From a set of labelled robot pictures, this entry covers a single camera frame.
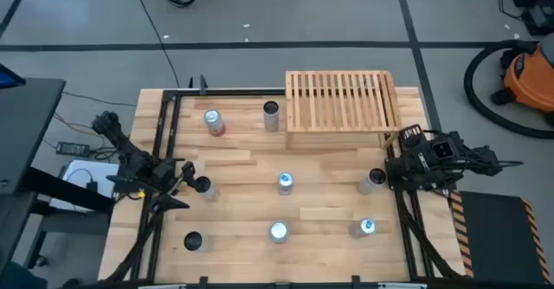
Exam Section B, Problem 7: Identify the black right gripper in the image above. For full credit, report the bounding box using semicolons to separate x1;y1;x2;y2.
386;123;460;182

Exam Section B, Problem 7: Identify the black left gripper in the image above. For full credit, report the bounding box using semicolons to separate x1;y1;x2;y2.
149;157;201;215

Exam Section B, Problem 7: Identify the Celsius Peach Vibe can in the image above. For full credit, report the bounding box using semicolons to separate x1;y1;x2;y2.
194;175;221;202

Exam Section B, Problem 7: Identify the tall silver black-top can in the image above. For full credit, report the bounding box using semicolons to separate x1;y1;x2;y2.
357;167;388;196
183;230;214;254

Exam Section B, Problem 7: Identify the teal blue-tab energy can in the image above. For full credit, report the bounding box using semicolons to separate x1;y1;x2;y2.
277;171;295;196

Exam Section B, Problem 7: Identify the pink Spindrift can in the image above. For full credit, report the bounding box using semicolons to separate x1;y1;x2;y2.
203;108;226;138
268;221;291;245

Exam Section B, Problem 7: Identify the Celsius Tropical Vibe can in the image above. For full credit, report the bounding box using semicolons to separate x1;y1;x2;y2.
262;100;280;133

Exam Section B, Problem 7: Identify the wooden slatted shelf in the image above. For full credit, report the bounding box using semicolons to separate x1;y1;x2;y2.
284;69;403;151

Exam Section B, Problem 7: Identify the silver blue-tab energy can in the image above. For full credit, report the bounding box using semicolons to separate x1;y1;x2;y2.
348;217;377;240

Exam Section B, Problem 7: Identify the orange shop vacuum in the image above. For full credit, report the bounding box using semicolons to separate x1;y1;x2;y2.
462;39;554;141
491;33;554;125

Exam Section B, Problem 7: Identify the white flat box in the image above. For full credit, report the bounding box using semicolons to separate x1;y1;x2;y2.
49;158;120;215

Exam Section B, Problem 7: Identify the black power adapter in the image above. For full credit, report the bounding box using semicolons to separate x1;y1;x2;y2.
55;140;91;158

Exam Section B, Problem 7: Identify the black hazard-striped floor mat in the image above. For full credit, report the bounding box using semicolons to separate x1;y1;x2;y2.
449;189;554;286

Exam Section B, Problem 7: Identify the black desk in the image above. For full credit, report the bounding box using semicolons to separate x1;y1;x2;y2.
0;77;116;281

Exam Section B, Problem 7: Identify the black equipment case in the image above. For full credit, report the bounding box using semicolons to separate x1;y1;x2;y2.
497;0;554;37

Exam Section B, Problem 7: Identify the blue screen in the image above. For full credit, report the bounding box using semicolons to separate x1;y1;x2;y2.
0;62;27;90

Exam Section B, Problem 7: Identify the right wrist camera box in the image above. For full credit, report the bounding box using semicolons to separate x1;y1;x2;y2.
432;140;455;160

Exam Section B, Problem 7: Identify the black metal table frame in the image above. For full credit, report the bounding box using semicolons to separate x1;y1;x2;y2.
98;87;467;289

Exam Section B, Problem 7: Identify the long black floor cable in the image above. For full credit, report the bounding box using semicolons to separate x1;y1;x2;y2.
129;0;181;89

